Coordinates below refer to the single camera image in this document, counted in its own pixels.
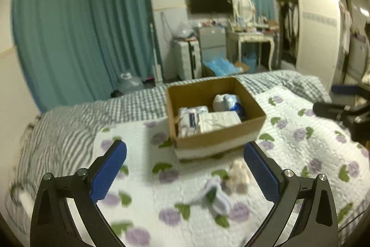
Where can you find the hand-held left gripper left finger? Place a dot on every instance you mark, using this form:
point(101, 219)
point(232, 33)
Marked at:
point(108, 169)

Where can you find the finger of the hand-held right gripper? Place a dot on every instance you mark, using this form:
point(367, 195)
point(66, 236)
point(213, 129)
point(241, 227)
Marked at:
point(345, 89)
point(328, 110)

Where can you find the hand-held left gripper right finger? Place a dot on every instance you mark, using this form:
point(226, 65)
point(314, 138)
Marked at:
point(261, 170)

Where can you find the beige soft socks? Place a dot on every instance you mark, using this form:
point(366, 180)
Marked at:
point(238, 177)

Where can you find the brown cardboard box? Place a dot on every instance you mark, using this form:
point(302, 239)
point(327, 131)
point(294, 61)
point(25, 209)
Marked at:
point(219, 137)

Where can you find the white and green socks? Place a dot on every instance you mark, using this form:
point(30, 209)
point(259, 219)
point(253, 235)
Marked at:
point(215, 197)

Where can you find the white floral quilt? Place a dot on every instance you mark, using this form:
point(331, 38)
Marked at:
point(162, 186)

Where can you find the plain white tissue pack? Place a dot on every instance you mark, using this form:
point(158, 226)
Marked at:
point(219, 119)

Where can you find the white wardrobe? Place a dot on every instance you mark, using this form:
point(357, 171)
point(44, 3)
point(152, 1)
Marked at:
point(316, 18)

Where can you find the hanging clothes in wardrobe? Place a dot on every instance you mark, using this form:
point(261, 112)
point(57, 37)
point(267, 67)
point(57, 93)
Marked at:
point(287, 27)

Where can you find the tissue pack with blue print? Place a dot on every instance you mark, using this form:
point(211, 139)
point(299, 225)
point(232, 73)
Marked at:
point(189, 121)

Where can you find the clear water jug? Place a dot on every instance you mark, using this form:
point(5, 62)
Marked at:
point(131, 84)

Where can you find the blue waste bin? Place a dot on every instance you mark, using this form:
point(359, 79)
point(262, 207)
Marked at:
point(250, 61)

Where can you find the small open cardboard box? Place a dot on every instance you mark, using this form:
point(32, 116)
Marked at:
point(242, 67)

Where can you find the white dressing table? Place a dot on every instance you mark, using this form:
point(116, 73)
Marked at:
point(251, 37)

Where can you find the blue plastic bags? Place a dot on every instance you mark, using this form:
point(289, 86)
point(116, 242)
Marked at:
point(221, 66)

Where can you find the white stick vacuum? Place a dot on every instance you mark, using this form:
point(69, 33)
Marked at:
point(157, 61)

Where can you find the oval white vanity mirror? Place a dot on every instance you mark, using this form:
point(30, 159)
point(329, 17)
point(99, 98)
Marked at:
point(245, 8)

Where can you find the small grey fridge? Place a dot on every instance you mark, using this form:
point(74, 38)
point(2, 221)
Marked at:
point(212, 44)

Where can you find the white suitcase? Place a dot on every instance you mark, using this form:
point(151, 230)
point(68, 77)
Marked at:
point(186, 59)

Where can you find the wide teal curtain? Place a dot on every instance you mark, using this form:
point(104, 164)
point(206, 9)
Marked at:
point(86, 27)

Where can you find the clear plastic bag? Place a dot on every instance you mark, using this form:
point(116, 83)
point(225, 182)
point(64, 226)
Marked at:
point(182, 30)

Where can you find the black wall television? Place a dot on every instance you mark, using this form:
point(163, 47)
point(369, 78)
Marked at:
point(210, 1)

